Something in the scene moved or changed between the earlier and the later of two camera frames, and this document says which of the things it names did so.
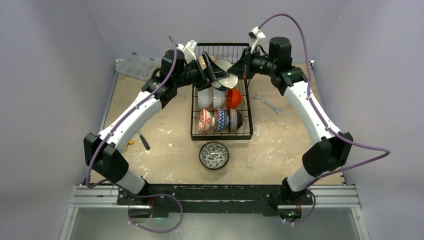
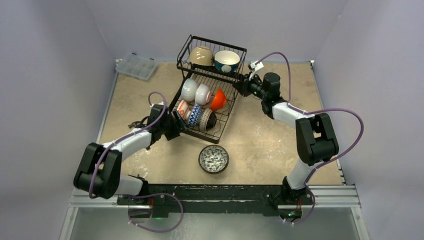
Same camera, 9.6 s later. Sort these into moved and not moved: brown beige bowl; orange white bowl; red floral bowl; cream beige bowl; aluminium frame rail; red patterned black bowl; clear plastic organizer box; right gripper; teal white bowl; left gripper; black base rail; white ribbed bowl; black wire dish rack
Moved: white ribbed bowl; brown beige bowl; teal white bowl; right gripper; cream beige bowl; black wire dish rack; red floral bowl; left gripper; red patterned black bowl; orange white bowl
Not moved: aluminium frame rail; clear plastic organizer box; black base rail
